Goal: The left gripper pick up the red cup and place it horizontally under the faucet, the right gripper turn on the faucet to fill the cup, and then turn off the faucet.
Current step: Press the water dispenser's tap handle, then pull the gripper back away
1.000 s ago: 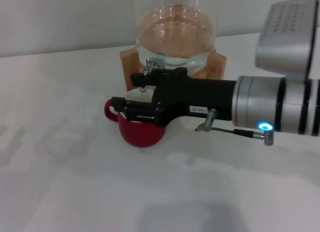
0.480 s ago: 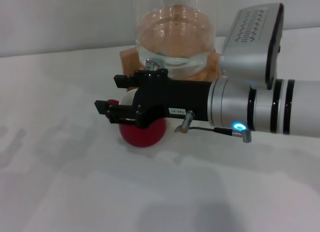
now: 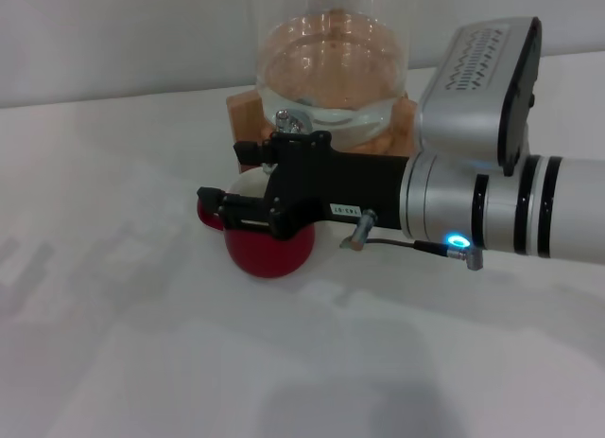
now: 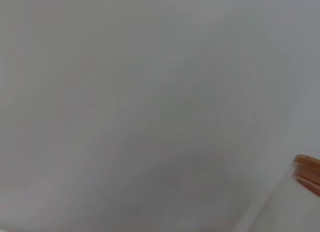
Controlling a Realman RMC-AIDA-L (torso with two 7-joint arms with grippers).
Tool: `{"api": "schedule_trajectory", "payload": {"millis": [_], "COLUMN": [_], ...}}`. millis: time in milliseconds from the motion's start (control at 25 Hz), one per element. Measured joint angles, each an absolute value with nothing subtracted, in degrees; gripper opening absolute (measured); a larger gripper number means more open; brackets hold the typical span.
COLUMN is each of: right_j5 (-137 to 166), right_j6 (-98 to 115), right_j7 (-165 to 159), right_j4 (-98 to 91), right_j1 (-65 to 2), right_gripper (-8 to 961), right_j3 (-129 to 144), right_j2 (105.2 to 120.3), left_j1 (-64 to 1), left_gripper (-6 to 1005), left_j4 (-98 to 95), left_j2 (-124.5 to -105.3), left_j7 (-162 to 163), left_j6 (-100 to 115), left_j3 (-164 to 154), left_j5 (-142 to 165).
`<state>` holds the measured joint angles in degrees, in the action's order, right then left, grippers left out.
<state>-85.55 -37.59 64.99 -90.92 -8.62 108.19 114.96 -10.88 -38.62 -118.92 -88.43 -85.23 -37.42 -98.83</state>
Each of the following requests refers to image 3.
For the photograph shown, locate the chrome faucet tap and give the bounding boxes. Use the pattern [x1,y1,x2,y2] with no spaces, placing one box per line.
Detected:
[262,108,313,175]

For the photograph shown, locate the glass water dispenser jar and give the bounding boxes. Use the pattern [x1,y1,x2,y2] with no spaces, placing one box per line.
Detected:
[252,0,409,141]

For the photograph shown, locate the red ceramic cup white inside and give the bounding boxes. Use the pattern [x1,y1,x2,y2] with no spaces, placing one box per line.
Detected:
[196,167,317,280]

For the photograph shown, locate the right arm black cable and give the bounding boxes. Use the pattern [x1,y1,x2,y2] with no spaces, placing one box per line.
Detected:
[338,207,486,272]

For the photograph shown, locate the wooden dispenser stand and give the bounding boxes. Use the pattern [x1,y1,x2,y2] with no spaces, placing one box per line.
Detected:
[225,89,424,175]

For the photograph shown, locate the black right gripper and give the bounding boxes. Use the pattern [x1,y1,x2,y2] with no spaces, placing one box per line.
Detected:
[196,130,411,243]

